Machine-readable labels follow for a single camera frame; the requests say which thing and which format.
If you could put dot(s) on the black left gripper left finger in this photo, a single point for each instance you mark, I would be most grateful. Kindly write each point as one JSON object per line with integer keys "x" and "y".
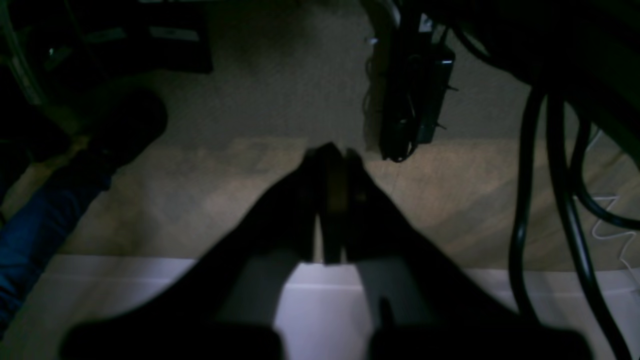
{"x": 223, "y": 307}

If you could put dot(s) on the blue fabric at left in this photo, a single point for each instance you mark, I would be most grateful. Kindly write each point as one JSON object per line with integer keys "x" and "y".
{"x": 34, "y": 234}

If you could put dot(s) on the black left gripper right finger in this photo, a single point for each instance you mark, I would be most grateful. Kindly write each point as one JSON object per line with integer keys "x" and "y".
{"x": 424, "y": 306}

